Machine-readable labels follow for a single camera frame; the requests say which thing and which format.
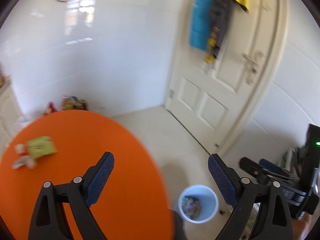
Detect orange snack wrapper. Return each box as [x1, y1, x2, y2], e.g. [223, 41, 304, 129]
[12, 155, 36, 169]

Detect green snack packet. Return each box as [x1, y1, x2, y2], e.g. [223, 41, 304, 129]
[26, 136, 57, 159]

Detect red snack bag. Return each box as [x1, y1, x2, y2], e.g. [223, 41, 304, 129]
[43, 102, 57, 115]

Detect person's dark trouser leg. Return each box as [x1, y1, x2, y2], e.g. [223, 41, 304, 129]
[172, 211, 187, 240]

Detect white shelf rack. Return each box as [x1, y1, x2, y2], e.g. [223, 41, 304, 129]
[280, 147, 304, 178]

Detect white panel door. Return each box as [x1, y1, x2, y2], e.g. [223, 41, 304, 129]
[165, 0, 288, 154]

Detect person's right hand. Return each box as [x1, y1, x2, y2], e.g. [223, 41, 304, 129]
[292, 213, 311, 240]

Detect blue trash bin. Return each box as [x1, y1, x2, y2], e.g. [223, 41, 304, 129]
[176, 185, 219, 224]

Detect door handle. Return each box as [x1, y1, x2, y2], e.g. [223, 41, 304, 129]
[241, 50, 265, 85]

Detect blue apron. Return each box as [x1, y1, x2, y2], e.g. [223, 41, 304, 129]
[189, 0, 214, 51]

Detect cream base cabinets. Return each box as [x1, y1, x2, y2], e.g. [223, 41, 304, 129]
[0, 76, 22, 157]

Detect round orange table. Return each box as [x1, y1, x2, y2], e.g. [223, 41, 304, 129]
[1, 110, 174, 239]

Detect small white paper scrap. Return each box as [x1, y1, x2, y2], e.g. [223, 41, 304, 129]
[14, 144, 27, 154]

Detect cooking oil jug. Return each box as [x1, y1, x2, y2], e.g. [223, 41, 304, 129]
[61, 96, 87, 111]

